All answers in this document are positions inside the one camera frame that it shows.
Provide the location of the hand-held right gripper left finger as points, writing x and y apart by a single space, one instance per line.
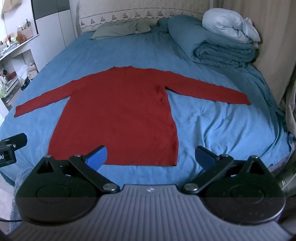
97 158

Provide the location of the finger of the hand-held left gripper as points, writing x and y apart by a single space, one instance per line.
18 140

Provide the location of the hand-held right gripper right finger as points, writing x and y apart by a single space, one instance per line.
204 157

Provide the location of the red long-sleeved sweater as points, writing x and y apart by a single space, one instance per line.
120 115

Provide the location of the white shelf unit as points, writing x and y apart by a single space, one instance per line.
20 53

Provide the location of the cardboard box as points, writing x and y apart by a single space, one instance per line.
27 32

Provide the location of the folded teal duvet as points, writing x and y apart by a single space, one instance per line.
208 46

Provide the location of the white wardrobe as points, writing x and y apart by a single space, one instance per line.
55 25

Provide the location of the green pillow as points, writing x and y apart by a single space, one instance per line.
120 29

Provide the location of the beige curtain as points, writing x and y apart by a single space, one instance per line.
275 46

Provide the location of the white crumpled pillow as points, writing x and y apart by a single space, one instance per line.
226 25

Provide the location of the embroidered cream headboard cover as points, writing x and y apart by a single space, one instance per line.
138 14

